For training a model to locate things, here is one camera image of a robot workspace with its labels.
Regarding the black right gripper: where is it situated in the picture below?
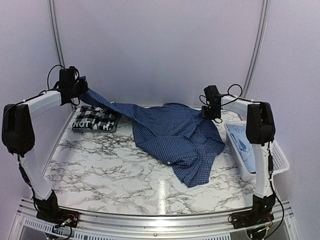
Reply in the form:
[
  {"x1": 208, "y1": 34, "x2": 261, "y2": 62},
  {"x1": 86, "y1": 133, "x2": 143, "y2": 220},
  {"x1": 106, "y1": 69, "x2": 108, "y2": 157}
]
[{"x1": 201, "y1": 105, "x2": 221, "y2": 120}]

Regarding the white plastic laundry basket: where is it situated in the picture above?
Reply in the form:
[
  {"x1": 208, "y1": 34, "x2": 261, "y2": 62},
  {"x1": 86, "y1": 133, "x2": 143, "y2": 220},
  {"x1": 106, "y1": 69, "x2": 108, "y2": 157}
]
[{"x1": 224, "y1": 120, "x2": 290, "y2": 182}]

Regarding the right aluminium corner post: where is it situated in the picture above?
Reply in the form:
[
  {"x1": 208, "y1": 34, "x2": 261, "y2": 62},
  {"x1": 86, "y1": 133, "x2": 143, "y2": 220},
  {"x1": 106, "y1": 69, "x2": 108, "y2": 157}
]
[{"x1": 242, "y1": 0, "x2": 270, "y2": 97}]

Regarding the left aluminium corner post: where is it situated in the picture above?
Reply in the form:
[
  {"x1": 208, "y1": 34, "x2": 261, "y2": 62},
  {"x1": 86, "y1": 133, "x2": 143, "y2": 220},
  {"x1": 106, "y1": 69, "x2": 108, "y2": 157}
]
[{"x1": 47, "y1": 0, "x2": 76, "y2": 111}]

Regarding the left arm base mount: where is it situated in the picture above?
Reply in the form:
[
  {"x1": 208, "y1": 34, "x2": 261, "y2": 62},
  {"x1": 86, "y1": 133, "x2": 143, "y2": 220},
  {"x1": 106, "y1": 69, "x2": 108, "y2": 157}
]
[{"x1": 33, "y1": 191, "x2": 80, "y2": 228}]

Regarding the aluminium corner post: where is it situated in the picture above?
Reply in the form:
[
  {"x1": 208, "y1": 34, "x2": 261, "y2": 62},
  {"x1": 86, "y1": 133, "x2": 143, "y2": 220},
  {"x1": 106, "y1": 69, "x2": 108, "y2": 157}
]
[
  {"x1": 242, "y1": 0, "x2": 270, "y2": 97},
  {"x1": 47, "y1": 0, "x2": 76, "y2": 111}
]

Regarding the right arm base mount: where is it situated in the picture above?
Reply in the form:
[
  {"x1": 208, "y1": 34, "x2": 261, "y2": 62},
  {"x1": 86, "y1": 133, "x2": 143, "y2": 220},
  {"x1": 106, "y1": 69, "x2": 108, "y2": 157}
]
[{"x1": 228, "y1": 194, "x2": 276, "y2": 229}]

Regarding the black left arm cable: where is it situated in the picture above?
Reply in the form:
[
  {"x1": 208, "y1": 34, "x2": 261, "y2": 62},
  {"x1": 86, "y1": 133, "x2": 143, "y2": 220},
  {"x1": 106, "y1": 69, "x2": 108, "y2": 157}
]
[{"x1": 47, "y1": 64, "x2": 66, "y2": 91}]

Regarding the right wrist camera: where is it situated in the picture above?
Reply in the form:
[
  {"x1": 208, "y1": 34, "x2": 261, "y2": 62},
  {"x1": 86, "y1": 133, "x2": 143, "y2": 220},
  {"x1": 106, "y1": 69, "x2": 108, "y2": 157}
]
[{"x1": 203, "y1": 85, "x2": 220, "y2": 102}]

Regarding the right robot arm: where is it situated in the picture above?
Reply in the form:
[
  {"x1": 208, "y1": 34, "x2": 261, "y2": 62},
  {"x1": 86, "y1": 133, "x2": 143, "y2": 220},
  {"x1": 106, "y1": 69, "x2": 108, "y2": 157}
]
[{"x1": 202, "y1": 93, "x2": 276, "y2": 224}]

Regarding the light blue folded shirt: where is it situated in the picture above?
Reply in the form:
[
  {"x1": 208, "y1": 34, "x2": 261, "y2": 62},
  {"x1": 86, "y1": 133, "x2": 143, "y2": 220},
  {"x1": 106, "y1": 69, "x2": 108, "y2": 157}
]
[{"x1": 226, "y1": 124, "x2": 256, "y2": 174}]

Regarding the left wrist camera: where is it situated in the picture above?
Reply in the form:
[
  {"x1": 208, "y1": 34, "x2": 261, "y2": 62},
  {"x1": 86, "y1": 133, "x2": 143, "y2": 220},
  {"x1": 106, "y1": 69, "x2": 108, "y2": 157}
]
[{"x1": 58, "y1": 66, "x2": 79, "y2": 89}]

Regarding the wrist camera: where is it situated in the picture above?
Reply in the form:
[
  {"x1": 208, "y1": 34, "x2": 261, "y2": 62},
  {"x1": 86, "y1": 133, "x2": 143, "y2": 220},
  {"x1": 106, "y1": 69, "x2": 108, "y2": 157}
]
[
  {"x1": 58, "y1": 66, "x2": 79, "y2": 89},
  {"x1": 203, "y1": 85, "x2": 220, "y2": 102}
]

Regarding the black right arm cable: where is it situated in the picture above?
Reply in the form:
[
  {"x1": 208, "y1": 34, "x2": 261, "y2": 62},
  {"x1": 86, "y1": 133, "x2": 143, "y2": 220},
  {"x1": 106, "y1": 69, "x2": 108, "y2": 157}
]
[{"x1": 199, "y1": 83, "x2": 245, "y2": 106}]

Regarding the aluminium front rail frame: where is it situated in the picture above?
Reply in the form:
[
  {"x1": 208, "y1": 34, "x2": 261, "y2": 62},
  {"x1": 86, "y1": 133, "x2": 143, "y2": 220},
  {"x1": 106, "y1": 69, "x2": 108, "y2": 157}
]
[{"x1": 8, "y1": 198, "x2": 302, "y2": 240}]

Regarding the blue checked long sleeve shirt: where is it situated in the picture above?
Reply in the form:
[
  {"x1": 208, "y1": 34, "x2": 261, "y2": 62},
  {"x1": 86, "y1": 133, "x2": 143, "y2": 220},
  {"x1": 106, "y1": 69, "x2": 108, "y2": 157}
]
[{"x1": 79, "y1": 89, "x2": 225, "y2": 188}]

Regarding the black white plaid folded shirt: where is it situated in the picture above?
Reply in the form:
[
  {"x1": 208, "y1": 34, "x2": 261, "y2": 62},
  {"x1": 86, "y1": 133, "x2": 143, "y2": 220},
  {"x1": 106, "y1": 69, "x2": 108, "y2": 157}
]
[{"x1": 72, "y1": 105, "x2": 122, "y2": 133}]

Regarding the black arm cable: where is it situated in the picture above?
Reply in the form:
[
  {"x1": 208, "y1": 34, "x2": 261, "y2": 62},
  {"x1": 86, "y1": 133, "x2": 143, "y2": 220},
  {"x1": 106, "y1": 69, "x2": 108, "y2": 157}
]
[
  {"x1": 47, "y1": 64, "x2": 66, "y2": 91},
  {"x1": 199, "y1": 83, "x2": 245, "y2": 106}
]

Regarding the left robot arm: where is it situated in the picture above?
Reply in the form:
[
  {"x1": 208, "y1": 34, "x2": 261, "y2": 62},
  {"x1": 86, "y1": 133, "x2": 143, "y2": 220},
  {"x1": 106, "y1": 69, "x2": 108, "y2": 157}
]
[{"x1": 1, "y1": 66, "x2": 88, "y2": 223}]

